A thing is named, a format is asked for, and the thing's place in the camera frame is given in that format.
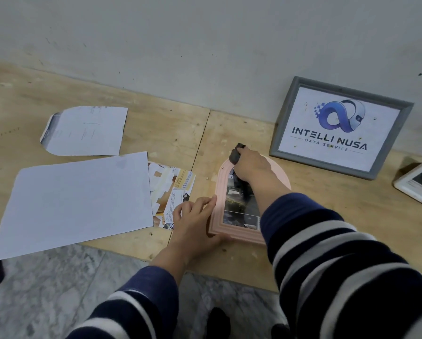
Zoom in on person's right hand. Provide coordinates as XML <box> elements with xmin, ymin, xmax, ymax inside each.
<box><xmin>233</xmin><ymin>148</ymin><xmax>279</xmax><ymax>185</ymax></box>

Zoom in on black stool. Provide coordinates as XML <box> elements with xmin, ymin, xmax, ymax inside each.
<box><xmin>271</xmin><ymin>323</ymin><xmax>291</xmax><ymax>339</ymax></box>

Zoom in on person's black shoe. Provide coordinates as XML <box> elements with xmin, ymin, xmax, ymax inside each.
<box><xmin>205</xmin><ymin>307</ymin><xmax>231</xmax><ymax>339</ymax></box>

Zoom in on pink arched photo frame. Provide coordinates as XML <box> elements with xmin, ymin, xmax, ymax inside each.
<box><xmin>207</xmin><ymin>155</ymin><xmax>292</xmax><ymax>246</ymax></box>

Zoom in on black cleaning cloth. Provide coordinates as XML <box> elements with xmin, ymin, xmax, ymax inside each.
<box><xmin>228</xmin><ymin>143</ymin><xmax>253</xmax><ymax>202</ymax></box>

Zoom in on grey rectangular photo frame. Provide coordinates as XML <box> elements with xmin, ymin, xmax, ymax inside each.
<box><xmin>269</xmin><ymin>76</ymin><xmax>415</xmax><ymax>180</ymax></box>

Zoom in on cut brochure pages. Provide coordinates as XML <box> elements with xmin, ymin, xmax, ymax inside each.
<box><xmin>148</xmin><ymin>161</ymin><xmax>196</xmax><ymax>231</ymax></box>

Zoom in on person's left hand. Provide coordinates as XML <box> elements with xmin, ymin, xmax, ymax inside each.
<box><xmin>168</xmin><ymin>195</ymin><xmax>230</xmax><ymax>265</ymax></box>

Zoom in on person's left forearm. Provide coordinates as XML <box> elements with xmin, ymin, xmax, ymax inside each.
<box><xmin>66</xmin><ymin>243</ymin><xmax>189</xmax><ymax>339</ymax></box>

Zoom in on person's right forearm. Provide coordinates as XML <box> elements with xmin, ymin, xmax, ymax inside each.
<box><xmin>250</xmin><ymin>171</ymin><xmax>422</xmax><ymax>339</ymax></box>

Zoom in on white rectangular photo frame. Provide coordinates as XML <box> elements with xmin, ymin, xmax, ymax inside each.
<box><xmin>394</xmin><ymin>155</ymin><xmax>422</xmax><ymax>212</ymax></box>

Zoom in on large white paper sheet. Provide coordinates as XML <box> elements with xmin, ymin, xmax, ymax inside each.
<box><xmin>0</xmin><ymin>151</ymin><xmax>155</xmax><ymax>262</ymax></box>

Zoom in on white cut paper sheet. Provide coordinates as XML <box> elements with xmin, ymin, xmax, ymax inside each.
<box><xmin>40</xmin><ymin>105</ymin><xmax>129</xmax><ymax>156</ymax></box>

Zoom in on double-sided arched brochure picture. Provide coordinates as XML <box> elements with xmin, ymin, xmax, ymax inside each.
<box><xmin>223</xmin><ymin>169</ymin><xmax>261</xmax><ymax>231</ymax></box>

